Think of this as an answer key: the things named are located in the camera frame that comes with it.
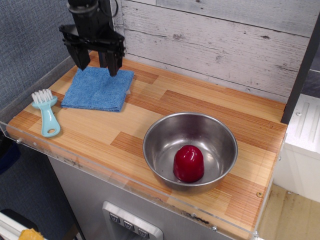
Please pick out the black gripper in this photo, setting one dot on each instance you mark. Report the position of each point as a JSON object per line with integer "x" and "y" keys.
{"x": 91, "y": 31}

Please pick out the blue microfiber cloth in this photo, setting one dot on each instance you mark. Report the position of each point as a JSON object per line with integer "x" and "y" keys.
{"x": 94, "y": 89}

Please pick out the stainless steel bowl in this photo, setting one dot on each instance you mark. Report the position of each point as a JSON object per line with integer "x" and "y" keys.
{"x": 169, "y": 134}

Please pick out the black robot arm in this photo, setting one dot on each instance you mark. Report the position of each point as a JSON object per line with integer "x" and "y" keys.
{"x": 82, "y": 5}

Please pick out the light blue scrub brush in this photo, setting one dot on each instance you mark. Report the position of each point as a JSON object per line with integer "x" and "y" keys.
{"x": 44, "y": 100}

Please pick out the red toy pepper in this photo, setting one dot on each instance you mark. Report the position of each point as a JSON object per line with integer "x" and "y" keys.
{"x": 188, "y": 165}

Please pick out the clear acrylic table guard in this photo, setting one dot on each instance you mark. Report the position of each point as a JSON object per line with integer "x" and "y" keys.
{"x": 91, "y": 172}

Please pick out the silver button control panel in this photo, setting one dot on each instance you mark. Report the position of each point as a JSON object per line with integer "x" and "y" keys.
{"x": 123, "y": 225}

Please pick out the yellow object bottom left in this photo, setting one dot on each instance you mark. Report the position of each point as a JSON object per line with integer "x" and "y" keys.
{"x": 30, "y": 234}

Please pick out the white appliance at right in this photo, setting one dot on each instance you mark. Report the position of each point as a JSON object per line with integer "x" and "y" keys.
{"x": 298, "y": 167}

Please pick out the dark right vertical post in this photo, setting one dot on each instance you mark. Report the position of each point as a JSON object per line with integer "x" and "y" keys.
{"x": 302, "y": 73}

